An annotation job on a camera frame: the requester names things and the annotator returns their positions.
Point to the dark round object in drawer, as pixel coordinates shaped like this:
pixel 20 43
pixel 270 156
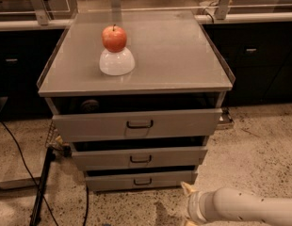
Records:
pixel 89 106

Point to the red apple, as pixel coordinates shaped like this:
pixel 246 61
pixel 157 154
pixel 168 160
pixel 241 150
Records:
pixel 114 38

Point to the grey top drawer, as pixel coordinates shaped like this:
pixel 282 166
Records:
pixel 133 117

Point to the grey metal drawer cabinet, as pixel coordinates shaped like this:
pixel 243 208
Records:
pixel 171 51

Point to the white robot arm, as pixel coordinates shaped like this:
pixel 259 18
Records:
pixel 230 204

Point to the grey metal frame post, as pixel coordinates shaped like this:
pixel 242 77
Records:
pixel 223 1
pixel 40 12

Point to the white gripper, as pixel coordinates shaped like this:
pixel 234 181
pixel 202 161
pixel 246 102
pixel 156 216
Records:
pixel 194 205

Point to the wire basket with items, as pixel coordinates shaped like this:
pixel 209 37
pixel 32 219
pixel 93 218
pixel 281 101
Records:
pixel 55 142

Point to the white upturned bowl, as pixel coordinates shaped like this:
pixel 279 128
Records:
pixel 115 64

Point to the grey drawer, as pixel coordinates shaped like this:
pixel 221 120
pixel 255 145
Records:
pixel 134 179
pixel 139 153
pixel 133 117

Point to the grey middle drawer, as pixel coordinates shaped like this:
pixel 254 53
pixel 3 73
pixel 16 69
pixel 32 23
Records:
pixel 139 153

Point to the black metal bar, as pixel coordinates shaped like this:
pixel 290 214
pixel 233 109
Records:
pixel 36 212

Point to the grey metal frame post left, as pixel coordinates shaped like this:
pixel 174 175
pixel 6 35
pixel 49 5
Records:
pixel 40 12

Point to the grey metal frame post right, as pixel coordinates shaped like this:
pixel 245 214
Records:
pixel 223 1

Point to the grey bottom drawer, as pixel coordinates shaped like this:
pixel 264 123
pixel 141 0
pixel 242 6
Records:
pixel 134 179

